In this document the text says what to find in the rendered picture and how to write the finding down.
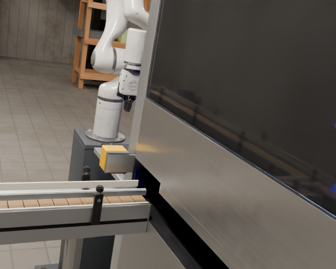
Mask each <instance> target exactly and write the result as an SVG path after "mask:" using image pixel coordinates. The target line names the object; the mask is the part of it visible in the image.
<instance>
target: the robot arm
mask: <svg viewBox="0 0 336 269"><path fill-rule="evenodd" d="M106 4H107V12H106V25H105V29H104V32H103V34H102V37H101V38H100V41H99V42H98V44H97V45H96V47H95V49H94V50H93V52H92V55H91V65H92V67H93V69H94V70H96V71H97V72H100V73H105V74H116V75H118V76H117V77H116V78H115V79H113V80H111V81H109V82H106V83H103V84H101V85H100V86H99V90H98V98H97V106H96V111H95V119H94V128H93V129H89V130H87V131H86V132H85V135H86V137H88V138H89V139H91V140H94V141H98V142H101V143H121V142H123V141H124V140H125V136H124V135H123V134H121V133H119V125H120V120H121V113H122V106H123V101H124V106H123V109H124V110H125V111H126V112H130V109H131V107H132V103H133V101H135V100H136V97H137V90H138V83H139V76H140V69H141V63H142V56H143V49H144V45H145V38H146V31H147V24H148V17H149V14H148V13H147V12H146V11H145V4H144V0H106ZM128 21H129V22H131V23H133V24H135V25H137V26H139V27H140V28H142V29H137V28H129V29H128V32H127V40H126V47H125V49H121V48H114V47H112V43H113V41H114V40H115V39H116V38H118V37H120V36H121V35H122V34H123V33H124V32H125V31H126V28H127V23H128ZM128 96H129V100H128Z"/></svg>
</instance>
